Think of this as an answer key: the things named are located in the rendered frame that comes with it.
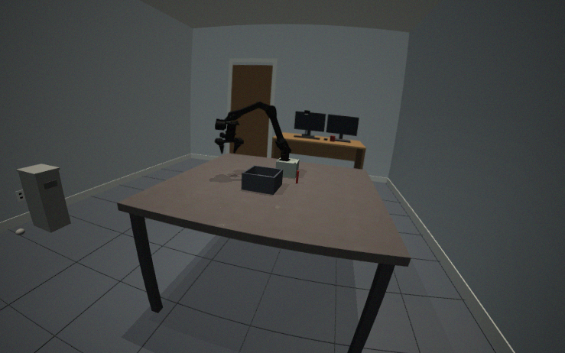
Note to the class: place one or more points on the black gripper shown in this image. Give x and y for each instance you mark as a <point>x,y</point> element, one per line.
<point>230,135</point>

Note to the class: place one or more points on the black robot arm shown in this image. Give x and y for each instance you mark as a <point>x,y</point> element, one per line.
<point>270,111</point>

